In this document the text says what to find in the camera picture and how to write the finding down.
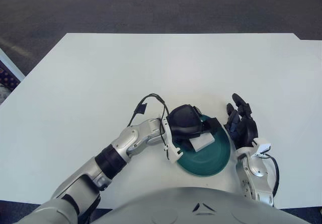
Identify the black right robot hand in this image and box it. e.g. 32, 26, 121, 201
223, 93, 259, 149

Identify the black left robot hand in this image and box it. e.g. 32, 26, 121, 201
167, 104, 220, 147

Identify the white square charger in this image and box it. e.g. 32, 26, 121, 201
189, 134, 215, 152

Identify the teal green round plate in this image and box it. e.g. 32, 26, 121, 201
176, 113, 231, 177

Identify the grey robot torso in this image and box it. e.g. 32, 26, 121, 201
93, 186, 311, 224

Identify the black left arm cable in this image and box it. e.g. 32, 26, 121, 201
127, 93, 172, 157

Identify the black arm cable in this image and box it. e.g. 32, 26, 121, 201
127, 93, 172, 157
266, 153, 280, 199

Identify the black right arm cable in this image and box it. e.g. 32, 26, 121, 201
266, 153, 280, 199

